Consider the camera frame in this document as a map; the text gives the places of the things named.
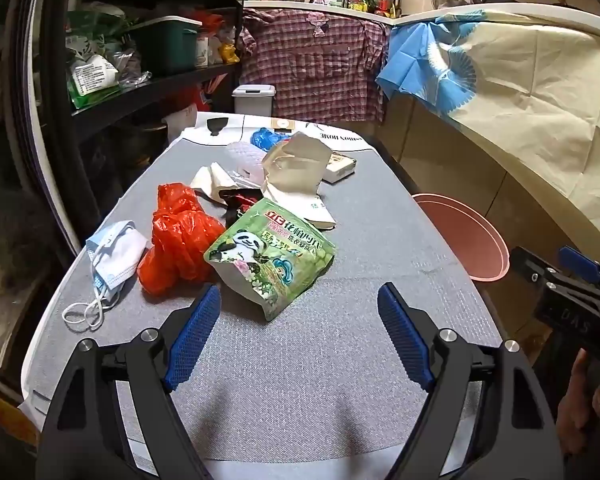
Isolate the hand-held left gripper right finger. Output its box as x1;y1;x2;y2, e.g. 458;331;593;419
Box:
377;282;567;480

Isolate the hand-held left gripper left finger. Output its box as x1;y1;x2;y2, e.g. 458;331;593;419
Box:
36;282;223;480

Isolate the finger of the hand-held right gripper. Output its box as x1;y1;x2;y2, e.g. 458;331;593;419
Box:
510;246;561;288
560;246;600;303

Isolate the pink plastic bin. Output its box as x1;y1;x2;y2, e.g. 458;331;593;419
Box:
412;193;510;283

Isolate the orange plastic bag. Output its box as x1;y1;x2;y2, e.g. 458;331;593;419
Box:
137;182;227;295

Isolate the green panda print pouch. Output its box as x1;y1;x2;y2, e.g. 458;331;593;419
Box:
203;197;337;323

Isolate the blue white face mask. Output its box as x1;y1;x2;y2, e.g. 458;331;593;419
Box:
62;220;148;332

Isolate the black red wrapper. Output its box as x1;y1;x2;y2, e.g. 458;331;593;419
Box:
219;189;253;226

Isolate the cream lined paper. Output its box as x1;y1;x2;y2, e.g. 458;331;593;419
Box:
190;162;237;206

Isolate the white cigarette pack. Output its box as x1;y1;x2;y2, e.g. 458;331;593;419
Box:
321;152;357;184

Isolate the bubble wrap piece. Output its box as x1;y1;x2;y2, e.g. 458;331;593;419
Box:
226;141;268;181

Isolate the blue plastic bag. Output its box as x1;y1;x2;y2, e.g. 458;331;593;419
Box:
250;127;286;152

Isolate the person's right hand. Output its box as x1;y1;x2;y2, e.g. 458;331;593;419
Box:
555;350;600;445

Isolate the folding table with grey cover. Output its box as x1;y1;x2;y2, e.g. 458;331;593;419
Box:
17;111;506;480

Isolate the cream blue printed cloth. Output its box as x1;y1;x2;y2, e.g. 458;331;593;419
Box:
375;2;600;221

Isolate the white lidded bin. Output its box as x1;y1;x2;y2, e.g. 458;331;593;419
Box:
231;85;277;116

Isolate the black shelf rack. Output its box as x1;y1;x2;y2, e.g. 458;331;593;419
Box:
10;0;246;251

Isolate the green white packet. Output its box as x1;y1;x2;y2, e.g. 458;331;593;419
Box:
65;55;122;110

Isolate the red plaid shirt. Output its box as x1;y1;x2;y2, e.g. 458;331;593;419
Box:
240;8;393;123

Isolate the green storage box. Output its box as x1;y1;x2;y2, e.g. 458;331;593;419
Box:
129;16;203;77

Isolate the orange bag on shelf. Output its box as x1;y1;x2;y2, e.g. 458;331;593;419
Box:
195;10;226;37

